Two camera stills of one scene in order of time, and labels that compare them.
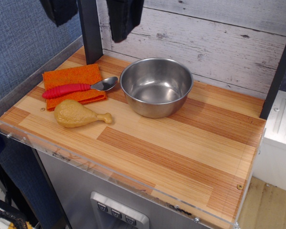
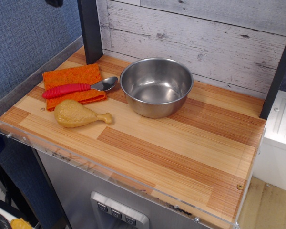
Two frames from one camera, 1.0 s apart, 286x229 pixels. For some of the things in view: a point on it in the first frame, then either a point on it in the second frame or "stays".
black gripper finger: [61, 11] → [56, 3]
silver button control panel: [107, 213] stays
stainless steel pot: [156, 88] stays
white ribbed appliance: [276, 161] stays
